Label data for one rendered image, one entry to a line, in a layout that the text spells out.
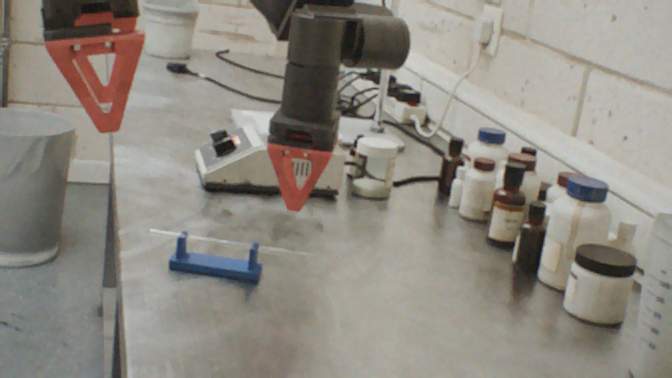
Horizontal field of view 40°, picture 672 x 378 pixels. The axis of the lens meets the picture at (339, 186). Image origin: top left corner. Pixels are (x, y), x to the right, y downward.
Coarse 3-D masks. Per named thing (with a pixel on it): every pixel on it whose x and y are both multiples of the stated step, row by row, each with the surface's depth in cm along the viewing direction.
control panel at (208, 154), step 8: (240, 128) 141; (232, 136) 139; (240, 136) 137; (208, 144) 140; (240, 144) 134; (248, 144) 132; (208, 152) 136; (232, 152) 132; (208, 160) 133; (216, 160) 132
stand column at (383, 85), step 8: (392, 0) 170; (400, 0) 170; (392, 8) 170; (384, 72) 173; (384, 80) 174; (384, 88) 174; (384, 96) 175; (384, 104) 175; (376, 112) 176; (376, 120) 176; (376, 128) 176; (384, 128) 176
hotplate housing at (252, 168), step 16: (256, 128) 140; (256, 144) 132; (224, 160) 130; (240, 160) 130; (256, 160) 131; (304, 160) 132; (336, 160) 134; (208, 176) 130; (224, 176) 130; (240, 176) 131; (256, 176) 132; (272, 176) 132; (304, 176) 133; (336, 176) 134; (320, 192) 135; (336, 192) 135
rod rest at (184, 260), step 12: (180, 240) 101; (180, 252) 102; (252, 252) 101; (180, 264) 102; (192, 264) 101; (204, 264) 102; (216, 264) 102; (228, 264) 102; (240, 264) 103; (252, 264) 101; (228, 276) 101; (240, 276) 101; (252, 276) 101
